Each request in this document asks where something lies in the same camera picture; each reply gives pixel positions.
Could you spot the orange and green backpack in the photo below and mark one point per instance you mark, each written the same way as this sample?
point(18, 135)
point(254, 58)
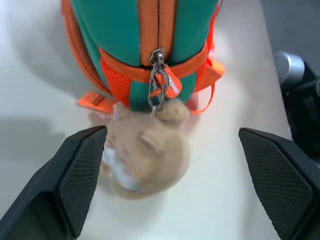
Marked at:
point(112, 30)

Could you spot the beige plush toy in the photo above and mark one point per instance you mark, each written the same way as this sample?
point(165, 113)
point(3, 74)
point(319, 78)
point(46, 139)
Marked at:
point(150, 160)

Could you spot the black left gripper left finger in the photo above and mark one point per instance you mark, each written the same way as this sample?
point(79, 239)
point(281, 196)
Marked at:
point(50, 190)

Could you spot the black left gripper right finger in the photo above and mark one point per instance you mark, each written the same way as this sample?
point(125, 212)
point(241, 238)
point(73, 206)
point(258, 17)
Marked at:
point(282, 187)

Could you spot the grey metal carabiner clip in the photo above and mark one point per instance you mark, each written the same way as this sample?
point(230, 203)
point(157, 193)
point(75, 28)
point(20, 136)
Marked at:
point(157, 87)

